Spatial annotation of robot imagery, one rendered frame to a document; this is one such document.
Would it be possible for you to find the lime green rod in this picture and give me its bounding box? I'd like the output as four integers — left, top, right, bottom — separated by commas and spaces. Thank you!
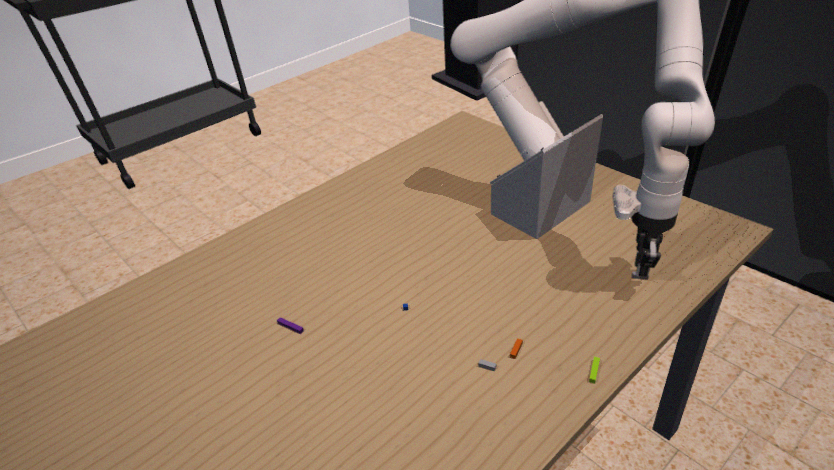
589, 357, 600, 384

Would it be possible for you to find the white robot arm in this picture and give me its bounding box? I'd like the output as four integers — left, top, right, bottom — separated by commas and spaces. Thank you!
450, 0, 715, 220

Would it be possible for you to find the orange rod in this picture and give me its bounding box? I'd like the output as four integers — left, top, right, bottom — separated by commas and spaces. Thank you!
510, 339, 523, 359

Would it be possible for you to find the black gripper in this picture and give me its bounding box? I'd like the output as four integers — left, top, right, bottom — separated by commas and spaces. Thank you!
631, 212, 678, 277

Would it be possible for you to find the purple rod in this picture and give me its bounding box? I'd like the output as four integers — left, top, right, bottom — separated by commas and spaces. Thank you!
277, 317, 304, 334

